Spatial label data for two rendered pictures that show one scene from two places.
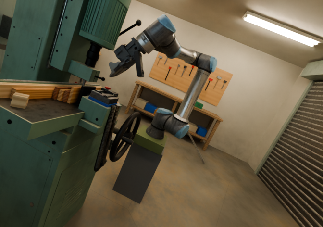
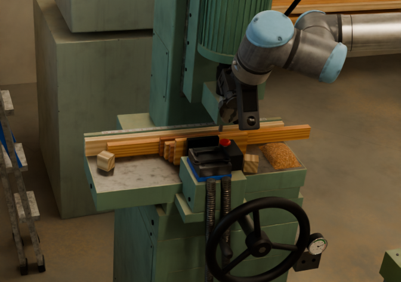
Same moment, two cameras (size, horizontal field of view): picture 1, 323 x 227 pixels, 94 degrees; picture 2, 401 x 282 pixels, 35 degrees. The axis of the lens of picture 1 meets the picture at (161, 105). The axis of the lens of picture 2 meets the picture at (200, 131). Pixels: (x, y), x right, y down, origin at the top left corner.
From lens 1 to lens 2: 116 cm
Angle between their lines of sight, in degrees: 61
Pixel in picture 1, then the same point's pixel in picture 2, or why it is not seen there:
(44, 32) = (169, 44)
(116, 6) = not seen: outside the picture
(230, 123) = not seen: outside the picture
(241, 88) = not seen: outside the picture
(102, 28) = (215, 34)
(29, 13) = (161, 13)
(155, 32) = (243, 53)
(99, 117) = (191, 196)
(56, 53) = (186, 73)
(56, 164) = (155, 256)
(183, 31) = not seen: outside the picture
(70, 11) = (193, 5)
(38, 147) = (146, 224)
